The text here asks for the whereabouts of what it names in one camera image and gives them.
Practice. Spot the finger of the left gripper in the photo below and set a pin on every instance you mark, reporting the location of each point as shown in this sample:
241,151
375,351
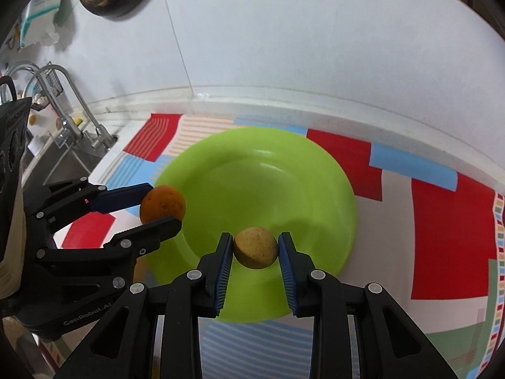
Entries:
143,239
108,201

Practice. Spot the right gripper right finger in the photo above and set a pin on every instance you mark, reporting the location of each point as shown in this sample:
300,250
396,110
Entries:
390,344

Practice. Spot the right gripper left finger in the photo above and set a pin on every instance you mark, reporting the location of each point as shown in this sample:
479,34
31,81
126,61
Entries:
121,344

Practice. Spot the orange fruit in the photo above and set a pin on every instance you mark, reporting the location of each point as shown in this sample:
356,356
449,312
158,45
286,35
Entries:
161,202

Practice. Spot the tan round fruit front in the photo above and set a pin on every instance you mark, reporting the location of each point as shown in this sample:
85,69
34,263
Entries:
255,248

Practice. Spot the chrome kitchen faucet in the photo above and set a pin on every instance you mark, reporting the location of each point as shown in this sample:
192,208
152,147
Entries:
40,101

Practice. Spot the thin gooseneck faucet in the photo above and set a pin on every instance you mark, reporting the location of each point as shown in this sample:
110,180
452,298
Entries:
103,136

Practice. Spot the steel sink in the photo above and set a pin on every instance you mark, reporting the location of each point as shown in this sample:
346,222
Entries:
60,163

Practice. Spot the colourful patchwork tablecloth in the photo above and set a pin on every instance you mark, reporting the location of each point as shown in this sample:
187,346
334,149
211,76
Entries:
432,237

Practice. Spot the green plate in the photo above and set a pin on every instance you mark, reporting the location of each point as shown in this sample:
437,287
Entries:
258,177

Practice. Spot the paper towel pack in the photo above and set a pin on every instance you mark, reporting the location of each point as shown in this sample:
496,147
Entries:
47,23

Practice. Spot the wire sponge basket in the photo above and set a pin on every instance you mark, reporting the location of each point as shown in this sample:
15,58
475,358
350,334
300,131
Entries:
51,80

